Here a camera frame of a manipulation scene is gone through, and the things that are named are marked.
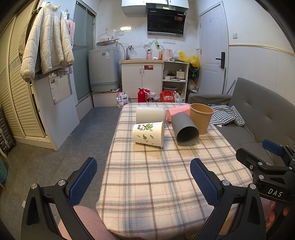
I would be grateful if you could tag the black folding rack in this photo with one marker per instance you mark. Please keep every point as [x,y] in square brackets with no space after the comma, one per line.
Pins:
[5,136]

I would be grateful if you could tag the white open shelf unit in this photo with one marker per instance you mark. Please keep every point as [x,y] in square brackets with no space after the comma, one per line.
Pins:
[186,78]

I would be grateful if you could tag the louvered wardrobe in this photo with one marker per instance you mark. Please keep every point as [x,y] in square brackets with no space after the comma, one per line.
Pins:
[11,92]

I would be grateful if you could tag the clear plastic bag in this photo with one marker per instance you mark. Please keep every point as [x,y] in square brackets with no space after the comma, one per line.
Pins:
[179,97]

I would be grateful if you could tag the brown paper cup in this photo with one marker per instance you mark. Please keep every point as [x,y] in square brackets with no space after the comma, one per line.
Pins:
[201,118]

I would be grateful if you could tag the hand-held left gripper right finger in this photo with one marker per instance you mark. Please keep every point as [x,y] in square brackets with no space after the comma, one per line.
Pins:
[204,184]

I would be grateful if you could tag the grey washing machine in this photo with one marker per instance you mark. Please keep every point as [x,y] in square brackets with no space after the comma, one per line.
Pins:
[103,67]

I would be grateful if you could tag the white light switch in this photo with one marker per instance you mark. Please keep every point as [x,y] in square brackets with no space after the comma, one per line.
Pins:
[234,35]

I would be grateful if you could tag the glass shower door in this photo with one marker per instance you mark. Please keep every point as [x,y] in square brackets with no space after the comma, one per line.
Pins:
[83,34]

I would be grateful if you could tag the cartoon print bag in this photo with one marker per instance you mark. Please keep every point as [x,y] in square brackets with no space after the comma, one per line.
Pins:
[152,97]

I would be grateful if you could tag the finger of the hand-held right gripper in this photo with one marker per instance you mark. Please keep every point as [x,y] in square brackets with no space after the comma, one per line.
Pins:
[273,145]
[250,159]

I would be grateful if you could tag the white floral print cup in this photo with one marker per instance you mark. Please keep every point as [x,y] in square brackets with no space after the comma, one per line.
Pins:
[148,133]

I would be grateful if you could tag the grey wash basin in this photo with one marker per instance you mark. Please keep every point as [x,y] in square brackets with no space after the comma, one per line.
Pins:
[106,43]

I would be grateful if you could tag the white quilted jacket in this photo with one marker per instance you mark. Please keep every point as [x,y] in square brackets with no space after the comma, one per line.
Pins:
[46,41]

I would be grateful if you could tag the orange bottle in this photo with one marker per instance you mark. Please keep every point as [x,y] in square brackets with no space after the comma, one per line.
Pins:
[160,55]

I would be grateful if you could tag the white wall socket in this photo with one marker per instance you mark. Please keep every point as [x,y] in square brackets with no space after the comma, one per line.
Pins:
[119,33]

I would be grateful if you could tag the green power strip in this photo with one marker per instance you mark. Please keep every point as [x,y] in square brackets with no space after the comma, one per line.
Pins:
[157,43]

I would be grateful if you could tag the green checkered cloth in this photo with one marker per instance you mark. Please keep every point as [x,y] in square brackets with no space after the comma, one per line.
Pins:
[227,115]

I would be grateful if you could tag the person's pink trouser leg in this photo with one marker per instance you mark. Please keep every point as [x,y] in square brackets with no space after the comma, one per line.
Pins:
[87,221]

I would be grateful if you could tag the red gift bag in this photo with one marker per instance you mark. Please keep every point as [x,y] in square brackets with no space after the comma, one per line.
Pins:
[167,97]

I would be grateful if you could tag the white washing machine platform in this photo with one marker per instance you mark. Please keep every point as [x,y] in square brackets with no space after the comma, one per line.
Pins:
[103,99]

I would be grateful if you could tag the white wall cabinet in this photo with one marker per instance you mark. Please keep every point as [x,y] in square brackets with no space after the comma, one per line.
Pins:
[133,5]

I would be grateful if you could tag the grey plastic cup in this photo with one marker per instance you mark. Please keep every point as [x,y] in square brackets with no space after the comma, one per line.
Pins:
[184,130]

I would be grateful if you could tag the person's right hand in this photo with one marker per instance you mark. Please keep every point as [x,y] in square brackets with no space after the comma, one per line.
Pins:
[272,212]

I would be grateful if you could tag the grey bowl basin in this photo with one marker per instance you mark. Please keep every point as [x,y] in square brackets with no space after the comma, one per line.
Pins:
[169,88]

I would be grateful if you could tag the plain white cup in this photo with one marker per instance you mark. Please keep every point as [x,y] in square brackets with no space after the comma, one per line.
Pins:
[149,114]

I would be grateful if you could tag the black range hood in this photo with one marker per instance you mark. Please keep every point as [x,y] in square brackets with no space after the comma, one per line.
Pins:
[166,20]

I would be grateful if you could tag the pink box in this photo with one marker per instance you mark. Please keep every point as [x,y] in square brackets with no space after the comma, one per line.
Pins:
[178,111]

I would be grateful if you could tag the white electric kettle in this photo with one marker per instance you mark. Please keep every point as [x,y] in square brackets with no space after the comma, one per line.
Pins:
[166,55]

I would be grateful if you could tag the plaid tablecloth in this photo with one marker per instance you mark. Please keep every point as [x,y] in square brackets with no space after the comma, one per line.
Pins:
[149,175]

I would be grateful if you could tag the teal basket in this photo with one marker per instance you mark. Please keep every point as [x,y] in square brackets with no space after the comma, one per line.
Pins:
[2,170]

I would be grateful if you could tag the white board panel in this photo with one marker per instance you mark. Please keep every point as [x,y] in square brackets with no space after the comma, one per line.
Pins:
[60,110]

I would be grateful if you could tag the white printed packet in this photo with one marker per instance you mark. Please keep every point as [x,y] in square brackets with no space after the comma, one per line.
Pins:
[122,99]

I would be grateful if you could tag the wall outlet row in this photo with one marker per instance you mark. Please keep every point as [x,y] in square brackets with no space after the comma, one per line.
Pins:
[168,41]

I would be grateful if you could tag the grey sofa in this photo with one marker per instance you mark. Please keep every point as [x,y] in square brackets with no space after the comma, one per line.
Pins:
[250,108]

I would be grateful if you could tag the pink bottle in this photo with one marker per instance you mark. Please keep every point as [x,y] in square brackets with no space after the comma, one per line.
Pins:
[149,55]

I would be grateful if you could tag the white sink cabinet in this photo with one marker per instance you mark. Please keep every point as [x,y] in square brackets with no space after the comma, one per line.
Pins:
[140,78]

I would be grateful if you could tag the pink hanging garment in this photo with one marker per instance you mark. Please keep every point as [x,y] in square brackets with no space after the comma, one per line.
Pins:
[71,30]

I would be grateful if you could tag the red thermos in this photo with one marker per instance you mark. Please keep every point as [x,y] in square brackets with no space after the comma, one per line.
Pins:
[141,95]

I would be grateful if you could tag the yellow plastic bag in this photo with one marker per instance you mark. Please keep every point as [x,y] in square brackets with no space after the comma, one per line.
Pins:
[190,58]

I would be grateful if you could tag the green plant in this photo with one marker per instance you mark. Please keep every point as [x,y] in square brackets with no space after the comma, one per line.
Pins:
[194,72]

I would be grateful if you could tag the white door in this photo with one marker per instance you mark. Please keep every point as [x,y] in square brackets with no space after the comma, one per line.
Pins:
[212,46]

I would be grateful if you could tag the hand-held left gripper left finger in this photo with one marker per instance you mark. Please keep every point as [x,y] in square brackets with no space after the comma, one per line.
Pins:
[83,180]

